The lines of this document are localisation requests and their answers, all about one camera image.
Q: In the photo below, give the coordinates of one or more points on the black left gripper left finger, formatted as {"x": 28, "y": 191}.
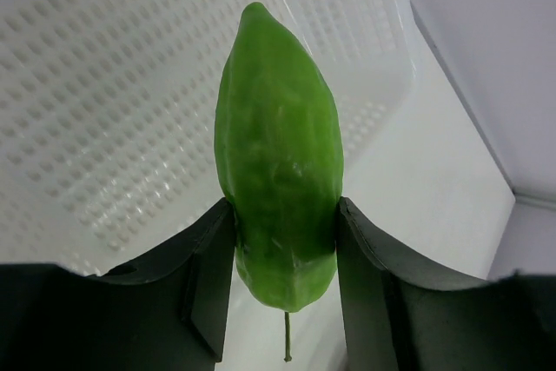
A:
{"x": 164, "y": 310}

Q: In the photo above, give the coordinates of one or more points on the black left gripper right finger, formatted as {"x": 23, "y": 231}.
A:
{"x": 404, "y": 311}

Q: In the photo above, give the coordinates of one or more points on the fake green vegetable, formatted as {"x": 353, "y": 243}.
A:
{"x": 280, "y": 163}

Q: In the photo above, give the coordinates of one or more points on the white perforated plastic basket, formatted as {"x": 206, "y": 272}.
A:
{"x": 107, "y": 112}

